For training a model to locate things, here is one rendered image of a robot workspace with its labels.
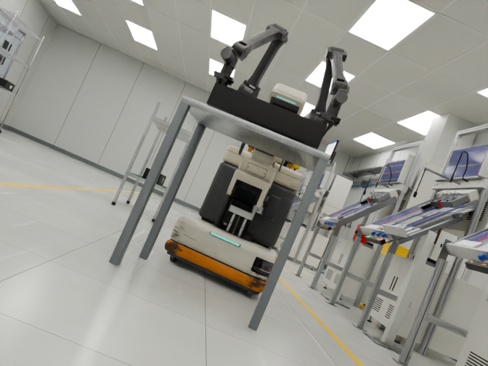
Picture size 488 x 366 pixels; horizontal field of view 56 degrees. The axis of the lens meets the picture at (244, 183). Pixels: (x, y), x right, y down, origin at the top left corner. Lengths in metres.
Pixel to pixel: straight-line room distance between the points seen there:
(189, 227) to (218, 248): 0.20
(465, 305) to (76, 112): 10.64
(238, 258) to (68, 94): 10.58
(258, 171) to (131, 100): 9.92
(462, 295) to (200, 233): 2.10
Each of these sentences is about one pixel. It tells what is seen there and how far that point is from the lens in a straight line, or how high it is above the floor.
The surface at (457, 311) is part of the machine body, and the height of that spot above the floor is 0.39.
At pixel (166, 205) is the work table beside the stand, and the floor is 0.31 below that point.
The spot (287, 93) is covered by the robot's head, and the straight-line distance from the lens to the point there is 2.77.
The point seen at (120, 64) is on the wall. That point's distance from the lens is 12.75.
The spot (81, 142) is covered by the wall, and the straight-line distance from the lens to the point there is 12.56.
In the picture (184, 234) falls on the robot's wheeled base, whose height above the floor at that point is 0.18.
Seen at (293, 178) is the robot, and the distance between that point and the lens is 2.98.
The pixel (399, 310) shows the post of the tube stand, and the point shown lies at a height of 0.25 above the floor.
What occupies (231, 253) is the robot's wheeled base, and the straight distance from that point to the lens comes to 2.65.
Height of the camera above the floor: 0.43
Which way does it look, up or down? 4 degrees up
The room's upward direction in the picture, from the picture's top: 23 degrees clockwise
